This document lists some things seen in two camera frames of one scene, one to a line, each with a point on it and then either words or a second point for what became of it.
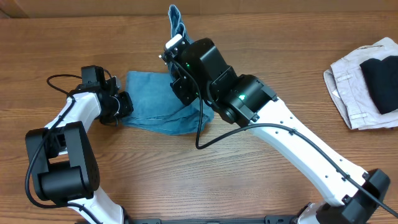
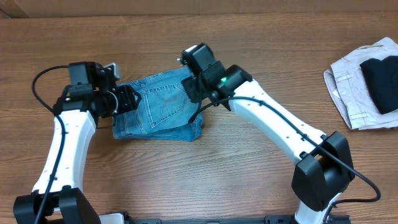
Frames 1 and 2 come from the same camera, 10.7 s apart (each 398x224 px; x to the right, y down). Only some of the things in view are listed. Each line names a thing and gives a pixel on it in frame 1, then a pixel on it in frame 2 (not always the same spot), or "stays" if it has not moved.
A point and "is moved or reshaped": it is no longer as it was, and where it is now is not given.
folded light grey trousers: [351, 91] stays
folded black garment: [382, 80] stays
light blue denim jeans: [157, 107] is moved or reshaped
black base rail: [269, 219] stays
